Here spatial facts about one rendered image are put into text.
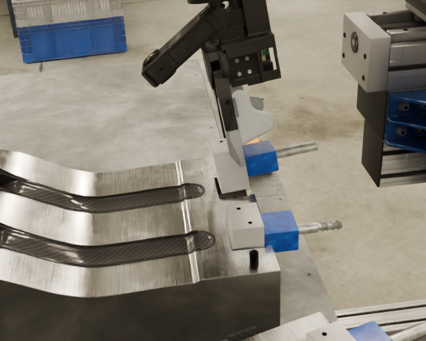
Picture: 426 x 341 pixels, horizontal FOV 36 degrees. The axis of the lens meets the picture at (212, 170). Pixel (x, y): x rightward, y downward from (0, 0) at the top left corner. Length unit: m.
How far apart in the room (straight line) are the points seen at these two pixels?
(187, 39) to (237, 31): 0.06
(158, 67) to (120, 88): 0.63
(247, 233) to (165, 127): 0.52
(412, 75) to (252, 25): 0.39
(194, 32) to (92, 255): 0.28
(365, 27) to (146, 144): 0.41
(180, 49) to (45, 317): 0.33
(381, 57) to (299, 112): 2.07
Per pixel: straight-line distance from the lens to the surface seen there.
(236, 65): 0.78
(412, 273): 2.17
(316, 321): 0.71
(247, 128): 0.79
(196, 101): 1.31
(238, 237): 0.73
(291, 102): 3.23
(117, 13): 3.92
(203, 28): 0.77
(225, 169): 0.81
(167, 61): 0.78
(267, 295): 0.73
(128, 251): 0.77
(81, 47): 3.97
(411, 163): 1.17
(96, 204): 0.86
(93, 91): 1.40
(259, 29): 0.78
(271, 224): 0.75
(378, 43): 1.06
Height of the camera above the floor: 1.33
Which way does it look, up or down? 30 degrees down
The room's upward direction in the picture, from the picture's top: 3 degrees counter-clockwise
